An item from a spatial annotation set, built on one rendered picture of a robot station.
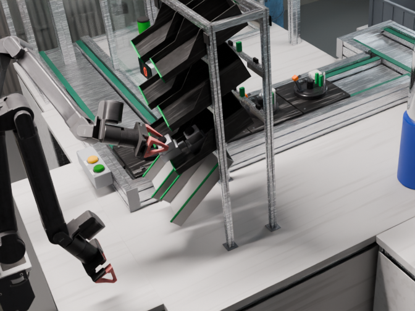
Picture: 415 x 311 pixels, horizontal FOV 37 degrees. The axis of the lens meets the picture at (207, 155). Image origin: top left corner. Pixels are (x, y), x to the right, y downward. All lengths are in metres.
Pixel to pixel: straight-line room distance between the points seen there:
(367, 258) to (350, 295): 0.16
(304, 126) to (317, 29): 3.10
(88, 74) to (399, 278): 1.81
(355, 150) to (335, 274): 0.59
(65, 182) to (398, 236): 1.28
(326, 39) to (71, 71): 2.74
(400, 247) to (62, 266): 1.12
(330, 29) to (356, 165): 3.23
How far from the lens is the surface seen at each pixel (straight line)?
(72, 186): 2.54
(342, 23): 5.75
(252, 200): 2.31
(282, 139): 2.53
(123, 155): 2.44
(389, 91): 2.80
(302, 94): 2.68
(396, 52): 3.20
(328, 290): 2.22
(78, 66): 3.31
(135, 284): 2.07
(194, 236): 2.19
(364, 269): 2.27
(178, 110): 1.89
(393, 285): 2.25
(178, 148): 1.92
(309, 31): 5.59
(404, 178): 2.38
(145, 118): 2.71
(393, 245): 2.16
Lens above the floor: 2.34
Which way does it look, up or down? 35 degrees down
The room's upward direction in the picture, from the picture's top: 6 degrees counter-clockwise
